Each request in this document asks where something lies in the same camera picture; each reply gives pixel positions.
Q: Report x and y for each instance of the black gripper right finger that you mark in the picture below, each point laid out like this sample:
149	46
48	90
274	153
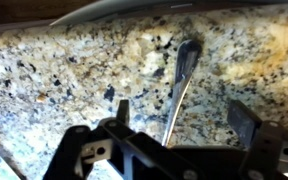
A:
263	141

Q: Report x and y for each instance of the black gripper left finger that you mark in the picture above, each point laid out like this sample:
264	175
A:
80	148

